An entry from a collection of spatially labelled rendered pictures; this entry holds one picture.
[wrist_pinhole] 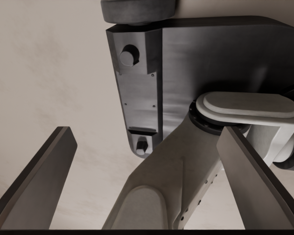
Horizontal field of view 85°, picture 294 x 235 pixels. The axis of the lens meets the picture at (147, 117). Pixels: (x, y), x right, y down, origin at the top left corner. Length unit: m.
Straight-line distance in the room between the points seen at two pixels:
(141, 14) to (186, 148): 0.32
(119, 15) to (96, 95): 0.48
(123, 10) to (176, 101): 0.29
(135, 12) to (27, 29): 0.56
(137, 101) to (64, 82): 0.48
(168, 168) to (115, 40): 0.33
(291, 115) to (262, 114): 0.05
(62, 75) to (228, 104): 0.74
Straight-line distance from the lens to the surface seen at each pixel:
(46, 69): 0.93
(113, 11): 0.46
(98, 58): 0.74
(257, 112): 0.39
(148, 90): 0.50
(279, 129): 0.41
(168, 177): 0.26
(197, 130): 0.38
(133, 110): 0.56
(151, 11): 0.44
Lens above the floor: 0.61
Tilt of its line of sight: 48 degrees down
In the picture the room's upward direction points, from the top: 161 degrees counter-clockwise
